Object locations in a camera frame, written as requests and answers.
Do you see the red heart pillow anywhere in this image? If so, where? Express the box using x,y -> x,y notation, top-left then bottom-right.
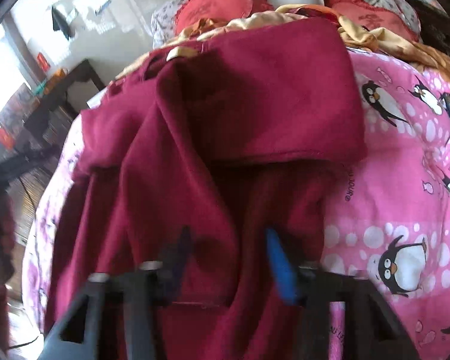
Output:
175,0 -> 274,35
324,0 -> 421,41

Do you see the maroon fleece garment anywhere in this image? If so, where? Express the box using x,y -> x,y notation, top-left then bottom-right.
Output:
44,18 -> 366,359

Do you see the carved dark wooden headboard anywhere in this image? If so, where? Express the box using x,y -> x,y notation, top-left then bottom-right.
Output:
406,0 -> 450,56

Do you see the left red heart pillow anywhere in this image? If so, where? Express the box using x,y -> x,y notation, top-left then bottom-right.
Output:
175,0 -> 274,35

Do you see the cream orange clothes pile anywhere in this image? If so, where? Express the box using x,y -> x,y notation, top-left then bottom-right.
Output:
116,3 -> 450,97

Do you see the pink penguin bedspread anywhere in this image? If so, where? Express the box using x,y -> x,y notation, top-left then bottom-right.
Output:
22,49 -> 450,359

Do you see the dark hanging cloth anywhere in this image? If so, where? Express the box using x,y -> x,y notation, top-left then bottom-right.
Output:
51,6 -> 74,41

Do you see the right red heart pillow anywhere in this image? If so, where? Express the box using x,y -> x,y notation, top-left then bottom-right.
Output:
324,0 -> 421,41

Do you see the dark wooden side table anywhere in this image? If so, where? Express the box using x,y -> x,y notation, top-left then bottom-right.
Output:
24,58 -> 106,146

